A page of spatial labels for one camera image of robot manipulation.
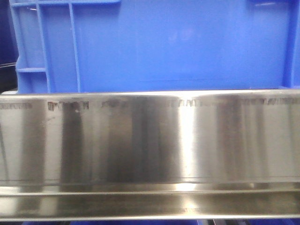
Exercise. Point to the blue crate on upper shelf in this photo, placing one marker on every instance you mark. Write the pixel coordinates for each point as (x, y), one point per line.
(144, 45)

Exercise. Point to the blue bin lower middle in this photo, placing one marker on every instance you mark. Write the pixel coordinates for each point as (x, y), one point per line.
(140, 222)

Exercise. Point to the dark blue crate upper left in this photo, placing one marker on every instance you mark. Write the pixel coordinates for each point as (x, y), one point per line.
(8, 45)

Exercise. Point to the stainless steel shelf rail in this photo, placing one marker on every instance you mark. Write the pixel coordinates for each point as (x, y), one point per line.
(150, 155)

